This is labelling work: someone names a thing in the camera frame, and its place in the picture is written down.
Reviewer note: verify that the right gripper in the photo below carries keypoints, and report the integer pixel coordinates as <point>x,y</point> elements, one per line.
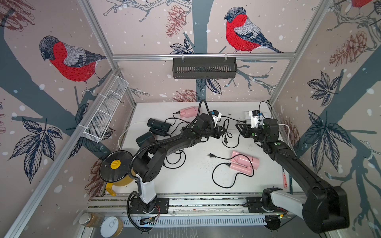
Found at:
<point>246,129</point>

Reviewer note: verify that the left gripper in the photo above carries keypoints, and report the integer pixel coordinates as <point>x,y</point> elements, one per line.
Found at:
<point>218,133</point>

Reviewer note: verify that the pink blow dryer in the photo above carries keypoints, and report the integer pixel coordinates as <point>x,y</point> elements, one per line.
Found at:
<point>188,112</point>
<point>243,163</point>

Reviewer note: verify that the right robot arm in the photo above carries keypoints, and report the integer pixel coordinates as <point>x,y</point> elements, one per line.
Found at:
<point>325,207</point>

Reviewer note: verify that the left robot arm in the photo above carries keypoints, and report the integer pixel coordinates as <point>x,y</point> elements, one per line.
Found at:
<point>147,163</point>

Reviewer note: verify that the white folded blow dryer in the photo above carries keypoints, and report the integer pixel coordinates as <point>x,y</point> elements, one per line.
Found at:
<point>248,115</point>

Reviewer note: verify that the pink folded blow dryer front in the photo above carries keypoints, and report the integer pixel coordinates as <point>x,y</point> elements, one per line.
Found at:
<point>243,163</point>

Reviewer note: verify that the dark folded blow dryer left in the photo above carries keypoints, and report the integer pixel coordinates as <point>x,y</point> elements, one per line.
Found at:
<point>158,127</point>

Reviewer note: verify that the yellow pot with lid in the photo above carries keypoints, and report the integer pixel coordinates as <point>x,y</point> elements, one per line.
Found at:
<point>114,170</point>

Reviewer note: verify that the tin can with lid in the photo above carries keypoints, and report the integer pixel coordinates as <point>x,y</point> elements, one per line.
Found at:
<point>111,227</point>

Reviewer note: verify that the glass jar with lid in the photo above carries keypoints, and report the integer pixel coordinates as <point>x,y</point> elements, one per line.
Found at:
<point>90,219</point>

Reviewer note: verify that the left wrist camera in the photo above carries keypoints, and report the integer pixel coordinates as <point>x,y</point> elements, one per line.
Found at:
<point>216,115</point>

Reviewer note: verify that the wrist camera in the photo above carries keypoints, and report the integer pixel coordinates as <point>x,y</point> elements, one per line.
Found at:
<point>255,116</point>
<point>216,115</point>

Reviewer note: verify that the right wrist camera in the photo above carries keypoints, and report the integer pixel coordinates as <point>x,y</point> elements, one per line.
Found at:
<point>255,116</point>

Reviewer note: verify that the spoon with red handle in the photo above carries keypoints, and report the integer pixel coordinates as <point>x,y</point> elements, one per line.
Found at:
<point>285,183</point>

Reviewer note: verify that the black metal wall shelf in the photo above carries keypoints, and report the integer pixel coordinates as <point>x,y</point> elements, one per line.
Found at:
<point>204,68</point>

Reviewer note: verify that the white wire mesh basket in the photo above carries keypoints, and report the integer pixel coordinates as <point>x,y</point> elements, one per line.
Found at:
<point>96,129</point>

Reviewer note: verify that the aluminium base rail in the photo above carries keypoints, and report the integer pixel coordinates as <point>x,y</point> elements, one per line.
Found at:
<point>191,204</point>

